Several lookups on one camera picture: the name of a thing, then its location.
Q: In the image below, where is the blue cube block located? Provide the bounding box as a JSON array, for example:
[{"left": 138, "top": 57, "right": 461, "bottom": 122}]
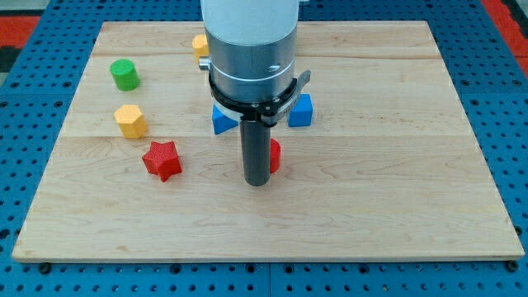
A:
[{"left": 288, "top": 93, "right": 314, "bottom": 127}]

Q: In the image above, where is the yellow block behind arm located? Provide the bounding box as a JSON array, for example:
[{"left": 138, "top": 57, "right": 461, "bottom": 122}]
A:
[{"left": 191, "top": 34, "right": 209, "bottom": 63}]

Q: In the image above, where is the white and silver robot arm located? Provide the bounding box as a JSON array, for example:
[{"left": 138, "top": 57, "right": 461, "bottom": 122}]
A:
[{"left": 200, "top": 0, "right": 299, "bottom": 103}]

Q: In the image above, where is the blue triangle block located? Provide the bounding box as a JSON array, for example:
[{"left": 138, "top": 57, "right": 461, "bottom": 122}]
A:
[{"left": 211, "top": 106, "right": 239, "bottom": 134}]

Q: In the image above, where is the red cylinder block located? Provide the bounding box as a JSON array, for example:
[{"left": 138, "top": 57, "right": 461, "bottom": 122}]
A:
[{"left": 270, "top": 139, "right": 281, "bottom": 173}]

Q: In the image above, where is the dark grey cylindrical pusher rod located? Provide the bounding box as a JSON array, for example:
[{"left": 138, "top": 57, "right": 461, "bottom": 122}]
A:
[{"left": 240, "top": 120, "right": 271, "bottom": 186}]

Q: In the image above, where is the red star block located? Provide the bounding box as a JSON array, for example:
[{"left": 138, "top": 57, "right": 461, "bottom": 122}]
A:
[{"left": 142, "top": 141, "right": 182, "bottom": 182}]

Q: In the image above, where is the wooden board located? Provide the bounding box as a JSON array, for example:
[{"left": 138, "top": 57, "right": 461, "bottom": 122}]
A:
[{"left": 12, "top": 21, "right": 525, "bottom": 263}]

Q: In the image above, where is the yellow hexagon block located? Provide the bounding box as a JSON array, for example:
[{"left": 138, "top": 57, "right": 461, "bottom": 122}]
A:
[{"left": 114, "top": 105, "right": 148, "bottom": 139}]

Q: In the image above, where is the green cylinder block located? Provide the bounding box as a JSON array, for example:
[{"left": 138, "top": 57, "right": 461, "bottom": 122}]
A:
[{"left": 110, "top": 59, "right": 140, "bottom": 92}]

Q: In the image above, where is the black clamp ring with lever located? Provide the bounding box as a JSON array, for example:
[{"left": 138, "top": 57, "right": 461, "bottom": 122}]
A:
[{"left": 207, "top": 69, "right": 312, "bottom": 127}]

